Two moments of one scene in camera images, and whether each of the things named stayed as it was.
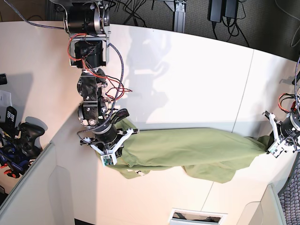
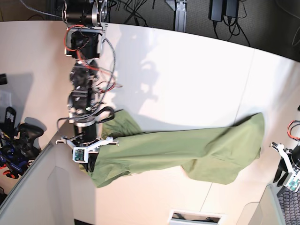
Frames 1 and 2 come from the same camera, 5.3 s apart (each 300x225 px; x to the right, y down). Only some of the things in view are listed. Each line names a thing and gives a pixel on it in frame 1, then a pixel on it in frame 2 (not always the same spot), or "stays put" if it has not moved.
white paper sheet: (5, 98) stays put
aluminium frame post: (179, 19) stays put
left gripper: (108, 139) to (85, 146)
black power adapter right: (231, 8) stays put
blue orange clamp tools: (9, 159) stays put
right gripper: (287, 131) to (292, 158)
